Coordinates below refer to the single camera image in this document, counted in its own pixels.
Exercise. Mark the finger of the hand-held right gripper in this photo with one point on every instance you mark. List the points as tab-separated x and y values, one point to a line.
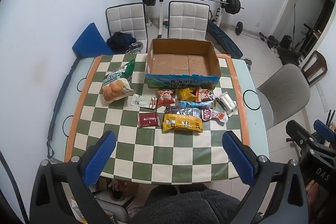
324	128
298	133

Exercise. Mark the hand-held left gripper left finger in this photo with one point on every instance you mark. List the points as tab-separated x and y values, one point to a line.
101	154

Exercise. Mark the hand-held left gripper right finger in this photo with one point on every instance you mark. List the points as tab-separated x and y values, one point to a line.
239	158

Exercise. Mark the red white pouch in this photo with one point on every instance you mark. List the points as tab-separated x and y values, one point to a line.
212	115

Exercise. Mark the white snack packet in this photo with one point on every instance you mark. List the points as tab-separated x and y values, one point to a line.
227	103

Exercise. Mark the dark red packet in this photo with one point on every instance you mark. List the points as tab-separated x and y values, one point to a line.
148	119

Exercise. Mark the silver foil packet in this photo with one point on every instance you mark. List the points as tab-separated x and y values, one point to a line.
141	101

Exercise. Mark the large yellow snack packet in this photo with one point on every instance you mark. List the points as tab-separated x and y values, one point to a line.
181	123

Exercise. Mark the potato chips bag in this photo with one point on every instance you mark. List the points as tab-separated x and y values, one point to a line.
115	84

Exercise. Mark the red white cartoon packet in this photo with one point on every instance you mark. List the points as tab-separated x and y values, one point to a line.
206	94

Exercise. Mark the light blue snack packet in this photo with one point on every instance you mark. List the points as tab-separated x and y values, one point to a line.
190	104

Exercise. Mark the black snack packet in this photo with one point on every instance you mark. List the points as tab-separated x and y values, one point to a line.
183	110

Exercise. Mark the small yellow snack packet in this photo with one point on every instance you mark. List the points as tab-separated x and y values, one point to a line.
187	94

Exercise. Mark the red cartoon snack packet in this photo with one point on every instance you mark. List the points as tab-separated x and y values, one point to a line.
165	98

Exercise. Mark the cardboard box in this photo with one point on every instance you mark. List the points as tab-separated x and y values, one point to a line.
181	62

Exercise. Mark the grey chair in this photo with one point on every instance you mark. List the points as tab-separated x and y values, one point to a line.
283	92

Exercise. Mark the green white checkered tablecloth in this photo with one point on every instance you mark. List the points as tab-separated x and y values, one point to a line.
157	150

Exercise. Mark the brown wooden chair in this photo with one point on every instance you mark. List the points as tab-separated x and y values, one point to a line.
319	61

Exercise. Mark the dark fleece clothing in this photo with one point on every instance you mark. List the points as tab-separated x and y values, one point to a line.
183	205

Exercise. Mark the black exercise equipment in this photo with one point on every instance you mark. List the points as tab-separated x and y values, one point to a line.
291	52

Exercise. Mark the chrome dumbbell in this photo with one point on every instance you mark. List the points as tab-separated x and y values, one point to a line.
248	62

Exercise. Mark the black dumbbells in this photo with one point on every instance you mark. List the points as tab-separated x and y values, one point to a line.
271	40

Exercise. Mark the blue wedge cushion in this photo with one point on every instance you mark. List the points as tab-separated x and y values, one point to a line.
90	42

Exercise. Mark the dark cloth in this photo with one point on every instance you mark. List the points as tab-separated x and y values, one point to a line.
119	40

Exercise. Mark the black weight plate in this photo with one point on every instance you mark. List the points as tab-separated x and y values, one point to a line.
239	28

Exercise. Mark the black blue weight bench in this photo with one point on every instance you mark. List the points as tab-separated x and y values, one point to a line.
223	37

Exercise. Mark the white quilted chair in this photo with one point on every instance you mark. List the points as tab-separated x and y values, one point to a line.
187	20
126	19

